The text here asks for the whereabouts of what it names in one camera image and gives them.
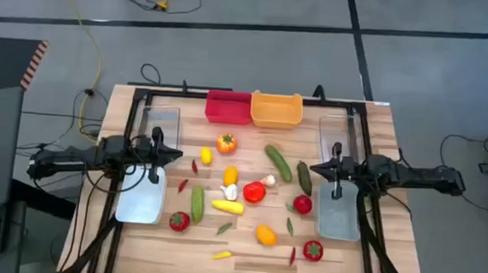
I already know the black aluminium table frame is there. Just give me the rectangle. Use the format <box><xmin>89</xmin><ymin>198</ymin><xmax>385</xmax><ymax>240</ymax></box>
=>
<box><xmin>61</xmin><ymin>79</ymin><xmax>436</xmax><ymax>273</ymax></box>

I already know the white plastic bin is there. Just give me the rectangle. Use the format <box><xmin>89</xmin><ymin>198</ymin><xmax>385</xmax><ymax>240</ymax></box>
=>
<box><xmin>113</xmin><ymin>163</ymin><xmax>168</xmax><ymax>227</ymax></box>
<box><xmin>313</xmin><ymin>179</ymin><xmax>366</xmax><ymax>243</ymax></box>

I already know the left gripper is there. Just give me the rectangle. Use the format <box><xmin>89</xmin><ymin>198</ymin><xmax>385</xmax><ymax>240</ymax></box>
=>
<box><xmin>137</xmin><ymin>125</ymin><xmax>185</xmax><ymax>185</ymax></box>

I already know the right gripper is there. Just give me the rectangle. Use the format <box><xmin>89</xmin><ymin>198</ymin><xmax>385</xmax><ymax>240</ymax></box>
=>
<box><xmin>307</xmin><ymin>141</ymin><xmax>360</xmax><ymax>201</ymax></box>

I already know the yellow chili pepper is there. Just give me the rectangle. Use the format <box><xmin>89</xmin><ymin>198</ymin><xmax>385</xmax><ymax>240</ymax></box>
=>
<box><xmin>210</xmin><ymin>250</ymin><xmax>235</xmax><ymax>262</ymax></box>

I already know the red tomato green stem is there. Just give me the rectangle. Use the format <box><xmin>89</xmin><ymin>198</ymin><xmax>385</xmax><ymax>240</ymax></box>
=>
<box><xmin>302</xmin><ymin>239</ymin><xmax>326</xmax><ymax>264</ymax></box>
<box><xmin>168</xmin><ymin>209</ymin><xmax>192</xmax><ymax>234</ymax></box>
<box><xmin>292</xmin><ymin>193</ymin><xmax>314</xmax><ymax>216</ymax></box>

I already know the orange plastic basket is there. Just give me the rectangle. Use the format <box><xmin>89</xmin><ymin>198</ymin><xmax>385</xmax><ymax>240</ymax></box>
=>
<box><xmin>248</xmin><ymin>89</ymin><xmax>306</xmax><ymax>131</ymax></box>

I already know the yellow floor cable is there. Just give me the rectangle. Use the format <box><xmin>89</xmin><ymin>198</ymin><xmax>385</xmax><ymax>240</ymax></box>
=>
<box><xmin>37</xmin><ymin>0</ymin><xmax>108</xmax><ymax>138</ymax></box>

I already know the small white garlic bulb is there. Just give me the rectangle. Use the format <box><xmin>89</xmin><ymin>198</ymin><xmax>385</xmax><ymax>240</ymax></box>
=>
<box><xmin>259</xmin><ymin>173</ymin><xmax>278</xmax><ymax>189</ymax></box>

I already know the clear plastic bin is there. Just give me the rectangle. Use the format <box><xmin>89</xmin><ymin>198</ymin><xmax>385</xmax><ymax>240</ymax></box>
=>
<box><xmin>315</xmin><ymin>113</ymin><xmax>365</xmax><ymax>167</ymax></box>
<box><xmin>134</xmin><ymin>102</ymin><xmax>182</xmax><ymax>167</ymax></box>

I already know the yellow-orange lemon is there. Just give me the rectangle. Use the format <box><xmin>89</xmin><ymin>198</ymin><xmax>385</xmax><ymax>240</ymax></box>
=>
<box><xmin>223</xmin><ymin>165</ymin><xmax>240</xmax><ymax>189</ymax></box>

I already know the dark green cucumber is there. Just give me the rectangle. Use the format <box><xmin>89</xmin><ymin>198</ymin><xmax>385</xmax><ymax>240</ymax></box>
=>
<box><xmin>294</xmin><ymin>160</ymin><xmax>315</xmax><ymax>198</ymax></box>

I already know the orange bell pepper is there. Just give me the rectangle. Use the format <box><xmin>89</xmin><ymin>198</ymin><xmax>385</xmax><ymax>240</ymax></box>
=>
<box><xmin>215</xmin><ymin>131</ymin><xmax>239</xmax><ymax>155</ymax></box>

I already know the red plastic basket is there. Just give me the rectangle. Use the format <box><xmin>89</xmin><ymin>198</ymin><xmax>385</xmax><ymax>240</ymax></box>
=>
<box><xmin>204</xmin><ymin>88</ymin><xmax>254</xmax><ymax>127</ymax></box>

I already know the bright green cucumber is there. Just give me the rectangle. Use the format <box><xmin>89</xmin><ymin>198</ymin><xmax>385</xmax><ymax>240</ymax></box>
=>
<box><xmin>261</xmin><ymin>143</ymin><xmax>296</xmax><ymax>185</ymax></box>

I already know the large black striped-edge mat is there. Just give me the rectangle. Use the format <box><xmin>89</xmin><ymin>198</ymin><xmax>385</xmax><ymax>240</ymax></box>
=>
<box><xmin>0</xmin><ymin>36</ymin><xmax>50</xmax><ymax>100</ymax></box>

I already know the small yellow lemon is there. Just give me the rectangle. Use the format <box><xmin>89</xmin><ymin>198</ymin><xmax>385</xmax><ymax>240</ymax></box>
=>
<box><xmin>199</xmin><ymin>146</ymin><xmax>215</xmax><ymax>167</ymax></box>

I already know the yellow corn cob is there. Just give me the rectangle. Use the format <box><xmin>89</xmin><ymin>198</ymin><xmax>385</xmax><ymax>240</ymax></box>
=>
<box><xmin>210</xmin><ymin>199</ymin><xmax>247</xmax><ymax>216</ymax></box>

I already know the pale green cucumber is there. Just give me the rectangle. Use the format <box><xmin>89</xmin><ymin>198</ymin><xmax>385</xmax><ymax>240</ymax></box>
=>
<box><xmin>188</xmin><ymin>185</ymin><xmax>207</xmax><ymax>226</ymax></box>

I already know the orange mango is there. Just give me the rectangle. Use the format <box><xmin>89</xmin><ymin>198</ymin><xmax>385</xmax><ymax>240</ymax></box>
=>
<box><xmin>254</xmin><ymin>223</ymin><xmax>279</xmax><ymax>247</ymax></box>

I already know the large white garlic bulb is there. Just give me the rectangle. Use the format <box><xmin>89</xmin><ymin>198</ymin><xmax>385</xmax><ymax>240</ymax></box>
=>
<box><xmin>218</xmin><ymin>182</ymin><xmax>240</xmax><ymax>203</ymax></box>

